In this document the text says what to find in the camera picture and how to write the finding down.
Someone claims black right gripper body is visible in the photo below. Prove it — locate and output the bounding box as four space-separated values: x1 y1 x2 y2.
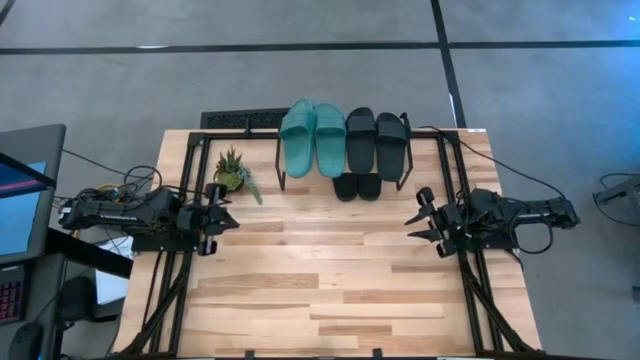
418 187 457 259

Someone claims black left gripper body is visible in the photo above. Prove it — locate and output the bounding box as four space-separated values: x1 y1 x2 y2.
198 183 229 257

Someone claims teal rubber slide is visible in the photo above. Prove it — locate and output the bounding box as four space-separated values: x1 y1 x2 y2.
278 98 318 180
314 102 348 179

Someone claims succulent plant in black pot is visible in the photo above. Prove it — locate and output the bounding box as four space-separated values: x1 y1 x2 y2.
213 144 264 206

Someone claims black floor mat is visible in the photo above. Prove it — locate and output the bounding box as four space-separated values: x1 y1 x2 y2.
200 108 292 131

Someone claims white paper sheet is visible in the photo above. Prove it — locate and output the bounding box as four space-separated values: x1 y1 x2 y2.
93 234 135 306

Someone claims black desk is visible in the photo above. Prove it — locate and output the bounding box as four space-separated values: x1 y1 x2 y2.
0 227 135 360

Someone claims grey computer monitor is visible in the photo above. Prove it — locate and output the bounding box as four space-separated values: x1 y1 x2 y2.
0 123 68 266

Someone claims keypad with coloured keys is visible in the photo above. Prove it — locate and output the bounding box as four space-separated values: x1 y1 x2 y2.
0 264 27 325

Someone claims black computer mouse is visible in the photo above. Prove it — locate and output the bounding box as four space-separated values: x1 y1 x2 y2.
7 322 45 360

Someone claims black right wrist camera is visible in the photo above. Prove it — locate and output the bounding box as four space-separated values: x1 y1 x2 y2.
447 203 471 230

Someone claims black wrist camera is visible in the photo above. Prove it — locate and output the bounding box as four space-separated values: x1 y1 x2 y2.
177 205 202 232
447 203 471 230

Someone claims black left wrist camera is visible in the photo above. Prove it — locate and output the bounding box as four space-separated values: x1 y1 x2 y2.
177 205 202 232

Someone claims wooden shelf with black frame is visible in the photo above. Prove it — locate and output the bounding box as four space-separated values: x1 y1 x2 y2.
273 110 416 193

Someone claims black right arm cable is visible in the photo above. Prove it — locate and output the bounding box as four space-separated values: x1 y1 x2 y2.
418 124 569 200

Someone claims black aluminium rig frame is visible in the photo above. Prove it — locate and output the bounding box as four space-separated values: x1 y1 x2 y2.
112 128 544 360

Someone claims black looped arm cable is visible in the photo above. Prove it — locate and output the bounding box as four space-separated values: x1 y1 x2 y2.
508 208 555 255

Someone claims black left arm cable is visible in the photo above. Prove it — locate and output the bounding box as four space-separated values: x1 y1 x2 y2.
62 148 166 194

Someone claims grey equipment with cable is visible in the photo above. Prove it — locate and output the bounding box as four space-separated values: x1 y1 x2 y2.
592 172 640 230

